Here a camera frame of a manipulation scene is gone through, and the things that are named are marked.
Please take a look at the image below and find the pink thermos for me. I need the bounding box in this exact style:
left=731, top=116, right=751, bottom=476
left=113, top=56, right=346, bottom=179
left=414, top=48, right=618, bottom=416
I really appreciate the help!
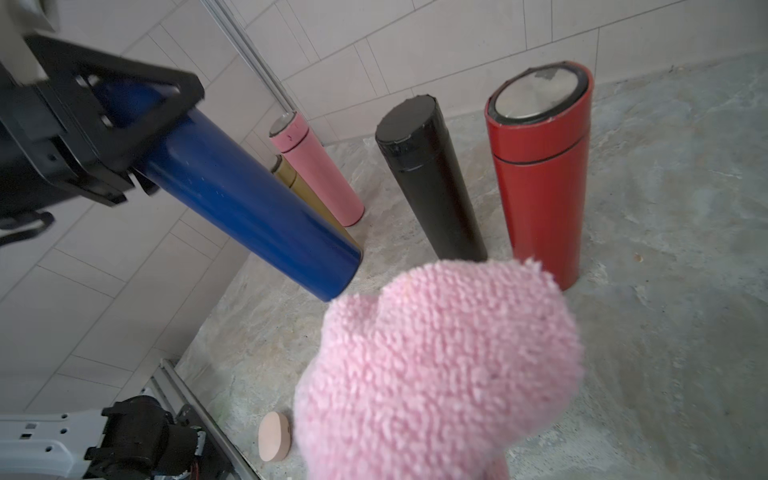
left=269, top=111, right=365, bottom=227

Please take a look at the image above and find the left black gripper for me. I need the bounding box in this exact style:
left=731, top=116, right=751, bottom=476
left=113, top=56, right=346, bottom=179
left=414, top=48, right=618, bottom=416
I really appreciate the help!
left=1, top=34, right=204, bottom=219

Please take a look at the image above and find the pink oval soap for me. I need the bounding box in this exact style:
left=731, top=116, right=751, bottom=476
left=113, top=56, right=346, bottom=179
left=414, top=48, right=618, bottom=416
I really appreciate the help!
left=258, top=411, right=292, bottom=463

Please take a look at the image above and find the aluminium mounting rail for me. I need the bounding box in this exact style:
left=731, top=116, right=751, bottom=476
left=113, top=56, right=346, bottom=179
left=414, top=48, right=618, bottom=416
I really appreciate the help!
left=141, top=359, right=261, bottom=480

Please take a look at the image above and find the gold thermos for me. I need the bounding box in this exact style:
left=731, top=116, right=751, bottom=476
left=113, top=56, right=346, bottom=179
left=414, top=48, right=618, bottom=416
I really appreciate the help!
left=271, top=155, right=361, bottom=249

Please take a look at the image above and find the red thermos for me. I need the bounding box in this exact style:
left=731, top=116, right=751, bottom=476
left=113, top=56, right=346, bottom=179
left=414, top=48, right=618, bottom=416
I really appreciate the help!
left=485, top=61, right=594, bottom=290

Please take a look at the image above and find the black thermos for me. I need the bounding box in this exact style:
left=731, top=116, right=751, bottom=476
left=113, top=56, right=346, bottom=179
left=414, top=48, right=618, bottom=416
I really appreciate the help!
left=374, top=95, right=488, bottom=262

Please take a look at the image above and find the pink cloth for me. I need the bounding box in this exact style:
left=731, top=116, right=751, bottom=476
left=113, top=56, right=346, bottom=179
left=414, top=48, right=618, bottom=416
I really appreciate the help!
left=293, top=260, right=584, bottom=479

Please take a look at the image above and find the blue thermos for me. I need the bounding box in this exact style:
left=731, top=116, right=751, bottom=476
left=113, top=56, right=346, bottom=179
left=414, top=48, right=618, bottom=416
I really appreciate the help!
left=92, top=80, right=364, bottom=303

